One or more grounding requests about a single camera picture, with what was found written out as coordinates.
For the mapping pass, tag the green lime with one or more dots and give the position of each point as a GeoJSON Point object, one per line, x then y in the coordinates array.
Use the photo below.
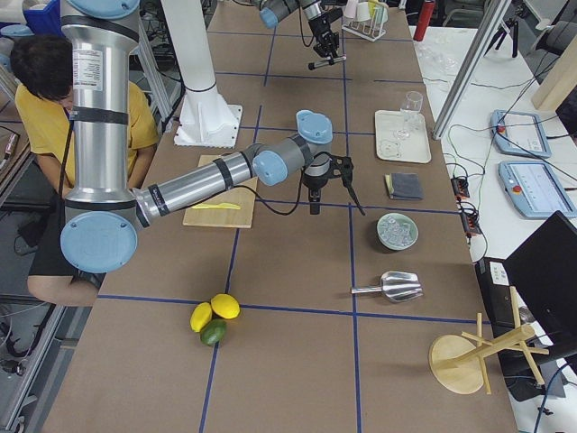
{"type": "Point", "coordinates": [213, 332]}

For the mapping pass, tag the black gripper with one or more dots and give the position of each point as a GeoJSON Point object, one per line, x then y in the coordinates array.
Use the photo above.
{"type": "Point", "coordinates": [313, 184]}
{"type": "Point", "coordinates": [323, 27]}

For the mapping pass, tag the white plastic cup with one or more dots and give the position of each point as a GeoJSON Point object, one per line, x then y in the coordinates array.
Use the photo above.
{"type": "Point", "coordinates": [363, 12]}

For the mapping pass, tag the yellow plastic cup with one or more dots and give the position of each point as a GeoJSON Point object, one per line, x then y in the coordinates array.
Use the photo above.
{"type": "Point", "coordinates": [375, 11]}

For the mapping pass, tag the green bowl of ice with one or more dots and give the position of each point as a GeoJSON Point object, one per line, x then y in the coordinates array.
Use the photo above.
{"type": "Point", "coordinates": [397, 231]}

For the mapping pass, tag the steel muddler with black cap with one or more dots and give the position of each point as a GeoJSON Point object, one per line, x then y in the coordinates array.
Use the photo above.
{"type": "Point", "coordinates": [321, 64]}

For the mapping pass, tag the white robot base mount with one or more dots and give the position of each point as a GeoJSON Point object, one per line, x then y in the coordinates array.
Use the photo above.
{"type": "Point", "coordinates": [205, 118]}

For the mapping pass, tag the yellow lemon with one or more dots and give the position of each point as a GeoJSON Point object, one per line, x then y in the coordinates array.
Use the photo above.
{"type": "Point", "coordinates": [225, 306]}
{"type": "Point", "coordinates": [201, 316]}

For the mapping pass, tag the red bottle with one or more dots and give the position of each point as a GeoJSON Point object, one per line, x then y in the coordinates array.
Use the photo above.
{"type": "Point", "coordinates": [424, 18]}

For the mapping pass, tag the wooden mug tree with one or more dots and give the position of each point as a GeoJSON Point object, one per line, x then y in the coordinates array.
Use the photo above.
{"type": "Point", "coordinates": [458, 362]}

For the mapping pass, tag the pink plastic cup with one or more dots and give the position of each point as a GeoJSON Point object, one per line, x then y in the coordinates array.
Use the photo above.
{"type": "Point", "coordinates": [350, 9]}

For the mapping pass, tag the grey folded cloth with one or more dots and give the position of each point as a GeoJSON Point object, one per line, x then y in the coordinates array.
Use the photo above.
{"type": "Point", "coordinates": [404, 186]}

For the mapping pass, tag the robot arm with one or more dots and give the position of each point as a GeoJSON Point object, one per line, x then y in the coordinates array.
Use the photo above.
{"type": "Point", "coordinates": [273, 12]}
{"type": "Point", "coordinates": [103, 214]}

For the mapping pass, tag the black monitor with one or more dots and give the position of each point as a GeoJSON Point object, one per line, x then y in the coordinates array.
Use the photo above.
{"type": "Point", "coordinates": [543, 271]}

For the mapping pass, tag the white wire cup rack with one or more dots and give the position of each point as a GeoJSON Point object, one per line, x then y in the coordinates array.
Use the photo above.
{"type": "Point", "coordinates": [367, 30]}

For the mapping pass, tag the wooden cutting board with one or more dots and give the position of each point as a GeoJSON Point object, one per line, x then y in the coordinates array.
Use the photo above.
{"type": "Point", "coordinates": [223, 217]}

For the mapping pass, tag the green plastic cup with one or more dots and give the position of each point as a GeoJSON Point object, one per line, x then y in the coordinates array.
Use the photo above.
{"type": "Point", "coordinates": [384, 15]}

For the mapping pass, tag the cream bear tray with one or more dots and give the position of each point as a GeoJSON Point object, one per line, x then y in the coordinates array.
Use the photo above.
{"type": "Point", "coordinates": [395, 141]}

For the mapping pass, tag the teach pendant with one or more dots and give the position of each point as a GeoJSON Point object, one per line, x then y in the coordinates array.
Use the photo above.
{"type": "Point", "coordinates": [519, 133]}
{"type": "Point", "coordinates": [534, 190]}

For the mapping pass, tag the steel ice scoop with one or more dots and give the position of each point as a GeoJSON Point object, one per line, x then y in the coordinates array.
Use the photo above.
{"type": "Point", "coordinates": [395, 286]}

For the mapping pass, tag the yellow plastic knife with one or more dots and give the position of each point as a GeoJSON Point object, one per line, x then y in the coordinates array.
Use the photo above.
{"type": "Point", "coordinates": [223, 205]}

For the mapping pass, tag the person in yellow shirt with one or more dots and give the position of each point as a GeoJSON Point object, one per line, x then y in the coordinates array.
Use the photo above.
{"type": "Point", "coordinates": [43, 65]}

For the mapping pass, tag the yellow lemon left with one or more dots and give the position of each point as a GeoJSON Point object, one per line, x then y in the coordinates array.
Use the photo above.
{"type": "Point", "coordinates": [201, 316]}

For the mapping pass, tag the clear wine glass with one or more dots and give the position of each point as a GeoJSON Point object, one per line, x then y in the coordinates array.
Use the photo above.
{"type": "Point", "coordinates": [410, 108]}

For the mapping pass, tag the teach pendant near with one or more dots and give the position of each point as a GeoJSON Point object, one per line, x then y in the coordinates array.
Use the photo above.
{"type": "Point", "coordinates": [534, 190]}

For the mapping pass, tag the yellow lemon upper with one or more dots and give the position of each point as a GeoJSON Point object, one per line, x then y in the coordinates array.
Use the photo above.
{"type": "Point", "coordinates": [225, 306]}

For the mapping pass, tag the blue storage bin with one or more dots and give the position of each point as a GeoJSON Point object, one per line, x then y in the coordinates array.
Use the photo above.
{"type": "Point", "coordinates": [44, 18]}

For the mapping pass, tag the teach pendant far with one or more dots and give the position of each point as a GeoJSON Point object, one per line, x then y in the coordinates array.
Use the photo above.
{"type": "Point", "coordinates": [519, 133]}

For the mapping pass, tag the aluminium frame post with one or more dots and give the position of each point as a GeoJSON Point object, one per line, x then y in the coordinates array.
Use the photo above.
{"type": "Point", "coordinates": [489, 25]}

